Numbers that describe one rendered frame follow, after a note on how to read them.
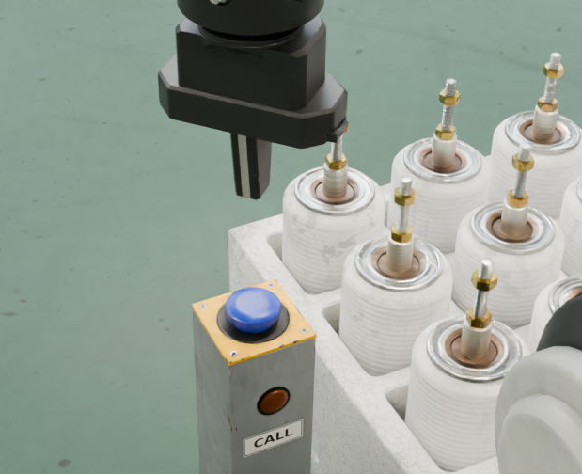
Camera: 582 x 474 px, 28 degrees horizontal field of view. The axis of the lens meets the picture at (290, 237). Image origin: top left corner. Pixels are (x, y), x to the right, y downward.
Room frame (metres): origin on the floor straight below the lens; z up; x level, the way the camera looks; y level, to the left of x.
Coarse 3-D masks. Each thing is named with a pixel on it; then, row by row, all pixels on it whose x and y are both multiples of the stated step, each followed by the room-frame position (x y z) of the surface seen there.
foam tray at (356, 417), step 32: (384, 192) 0.99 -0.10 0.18; (256, 224) 0.93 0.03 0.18; (384, 224) 0.98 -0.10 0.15; (256, 256) 0.88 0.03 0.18; (448, 256) 0.89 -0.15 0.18; (288, 288) 0.84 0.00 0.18; (320, 320) 0.79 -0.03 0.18; (320, 352) 0.75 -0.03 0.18; (320, 384) 0.75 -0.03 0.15; (352, 384) 0.71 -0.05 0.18; (384, 384) 0.71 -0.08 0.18; (320, 416) 0.74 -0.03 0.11; (352, 416) 0.69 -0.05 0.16; (384, 416) 0.68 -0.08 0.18; (320, 448) 0.74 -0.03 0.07; (352, 448) 0.69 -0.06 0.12; (384, 448) 0.65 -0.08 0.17; (416, 448) 0.64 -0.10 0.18
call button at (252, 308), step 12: (252, 288) 0.66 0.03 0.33; (228, 300) 0.65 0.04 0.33; (240, 300) 0.65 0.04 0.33; (252, 300) 0.65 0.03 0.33; (264, 300) 0.65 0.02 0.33; (276, 300) 0.65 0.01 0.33; (228, 312) 0.63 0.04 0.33; (240, 312) 0.63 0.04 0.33; (252, 312) 0.63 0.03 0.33; (264, 312) 0.63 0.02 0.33; (276, 312) 0.64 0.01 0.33; (240, 324) 0.63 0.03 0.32; (252, 324) 0.62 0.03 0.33; (264, 324) 0.63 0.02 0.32
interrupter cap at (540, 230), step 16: (480, 208) 0.87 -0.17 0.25; (496, 208) 0.87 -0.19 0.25; (528, 208) 0.87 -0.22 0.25; (480, 224) 0.84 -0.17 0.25; (496, 224) 0.85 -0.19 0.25; (528, 224) 0.85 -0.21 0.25; (544, 224) 0.85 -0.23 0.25; (480, 240) 0.82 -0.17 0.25; (496, 240) 0.82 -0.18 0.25; (512, 240) 0.82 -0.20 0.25; (528, 240) 0.82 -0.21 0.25; (544, 240) 0.82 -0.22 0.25
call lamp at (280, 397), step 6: (276, 390) 0.61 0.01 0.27; (282, 390) 0.61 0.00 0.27; (270, 396) 0.61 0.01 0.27; (276, 396) 0.61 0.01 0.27; (282, 396) 0.61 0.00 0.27; (264, 402) 0.61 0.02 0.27; (270, 402) 0.61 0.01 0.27; (276, 402) 0.61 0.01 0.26; (282, 402) 0.61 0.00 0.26; (264, 408) 0.61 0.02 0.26; (270, 408) 0.61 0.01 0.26; (276, 408) 0.61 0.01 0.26
